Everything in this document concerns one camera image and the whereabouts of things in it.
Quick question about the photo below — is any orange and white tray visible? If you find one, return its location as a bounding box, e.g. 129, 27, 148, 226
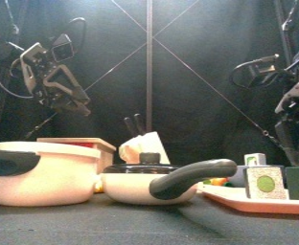
196, 184, 299, 215

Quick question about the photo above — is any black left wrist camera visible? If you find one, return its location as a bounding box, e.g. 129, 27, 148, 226
47, 33, 74, 63

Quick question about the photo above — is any white toy knife block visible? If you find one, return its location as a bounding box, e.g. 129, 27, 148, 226
117, 130, 170, 166

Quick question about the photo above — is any orange toy food piece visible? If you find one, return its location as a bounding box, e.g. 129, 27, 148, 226
209, 177, 229, 188

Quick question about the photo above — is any large white toy pot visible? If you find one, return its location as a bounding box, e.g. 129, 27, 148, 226
0, 141, 103, 208

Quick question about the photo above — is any small white green sushi toy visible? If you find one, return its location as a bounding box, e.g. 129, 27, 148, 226
243, 152, 268, 167

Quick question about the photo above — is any wooden toy box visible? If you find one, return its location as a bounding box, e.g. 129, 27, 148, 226
35, 136, 117, 176

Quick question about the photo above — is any white toy saucepan black handle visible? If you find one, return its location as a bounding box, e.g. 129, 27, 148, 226
101, 158, 239, 206

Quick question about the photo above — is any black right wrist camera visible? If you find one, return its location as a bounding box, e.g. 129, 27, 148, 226
243, 61, 281, 89

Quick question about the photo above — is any vertical metal frame pole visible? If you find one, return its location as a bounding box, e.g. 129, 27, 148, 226
144, 0, 154, 132

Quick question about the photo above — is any black toy knife handle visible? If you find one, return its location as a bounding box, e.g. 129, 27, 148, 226
133, 112, 146, 136
122, 116, 136, 138

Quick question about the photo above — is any grey blue sushi toy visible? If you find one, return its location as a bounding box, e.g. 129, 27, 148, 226
227, 165, 248, 189

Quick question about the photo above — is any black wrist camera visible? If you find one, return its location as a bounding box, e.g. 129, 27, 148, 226
47, 33, 74, 63
243, 61, 281, 89

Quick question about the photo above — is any cucumber sushi roll toy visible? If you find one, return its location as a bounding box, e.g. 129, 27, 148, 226
243, 166, 288, 201

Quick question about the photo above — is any dark green nori sushi toy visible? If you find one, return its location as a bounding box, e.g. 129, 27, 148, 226
284, 166, 299, 202

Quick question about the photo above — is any red toy inside box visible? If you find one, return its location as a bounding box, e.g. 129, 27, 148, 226
61, 142, 95, 148

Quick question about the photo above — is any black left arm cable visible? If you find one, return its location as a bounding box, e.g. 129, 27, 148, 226
0, 56, 34, 100

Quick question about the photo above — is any black saucepan lid with knob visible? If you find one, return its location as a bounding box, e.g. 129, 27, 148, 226
102, 151, 184, 175

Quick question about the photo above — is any black right camera cable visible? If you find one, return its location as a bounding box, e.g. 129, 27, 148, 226
228, 53, 281, 90

